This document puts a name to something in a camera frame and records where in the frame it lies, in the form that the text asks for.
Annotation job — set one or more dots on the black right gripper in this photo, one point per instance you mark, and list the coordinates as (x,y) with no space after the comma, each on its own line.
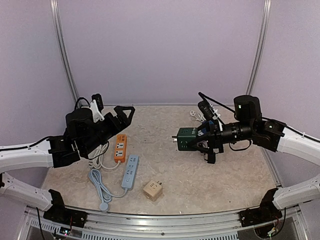
(213,137)

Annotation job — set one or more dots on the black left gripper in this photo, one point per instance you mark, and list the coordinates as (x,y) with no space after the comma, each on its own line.
(118,126)

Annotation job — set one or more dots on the blue cube socket adapter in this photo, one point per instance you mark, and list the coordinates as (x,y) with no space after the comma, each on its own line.
(204,127)

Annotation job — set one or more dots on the dark green cube socket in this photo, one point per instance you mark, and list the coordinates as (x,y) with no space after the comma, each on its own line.
(186,139)

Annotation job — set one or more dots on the light blue power strip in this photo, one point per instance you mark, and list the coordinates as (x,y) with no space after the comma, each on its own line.
(130,172)

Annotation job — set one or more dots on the beige cube socket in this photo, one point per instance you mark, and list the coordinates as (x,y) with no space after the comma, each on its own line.
(153,190)

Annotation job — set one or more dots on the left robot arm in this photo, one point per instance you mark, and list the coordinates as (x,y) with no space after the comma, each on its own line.
(86,129)

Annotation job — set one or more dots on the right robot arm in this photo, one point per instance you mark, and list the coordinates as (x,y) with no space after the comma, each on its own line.
(269,134)

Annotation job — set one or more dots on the orange power strip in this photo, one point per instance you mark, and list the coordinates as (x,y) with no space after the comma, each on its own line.
(120,148)

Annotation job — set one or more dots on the black power adapter with cable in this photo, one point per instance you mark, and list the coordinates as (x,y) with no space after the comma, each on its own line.
(208,154)

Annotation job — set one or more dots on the aluminium front frame rail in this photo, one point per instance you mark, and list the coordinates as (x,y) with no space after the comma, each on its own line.
(225,225)

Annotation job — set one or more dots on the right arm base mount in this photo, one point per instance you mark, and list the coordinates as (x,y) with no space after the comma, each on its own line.
(265,212)

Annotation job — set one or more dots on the right aluminium corner post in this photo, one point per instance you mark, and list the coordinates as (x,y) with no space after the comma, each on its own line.
(260,46)

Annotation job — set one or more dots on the aluminium corner post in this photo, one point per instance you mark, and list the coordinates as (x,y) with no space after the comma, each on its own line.
(260,46)
(54,5)

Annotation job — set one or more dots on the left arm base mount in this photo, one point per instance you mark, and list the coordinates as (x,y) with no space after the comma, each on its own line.
(66,216)

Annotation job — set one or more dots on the left aluminium corner post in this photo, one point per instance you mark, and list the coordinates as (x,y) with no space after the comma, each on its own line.
(54,5)

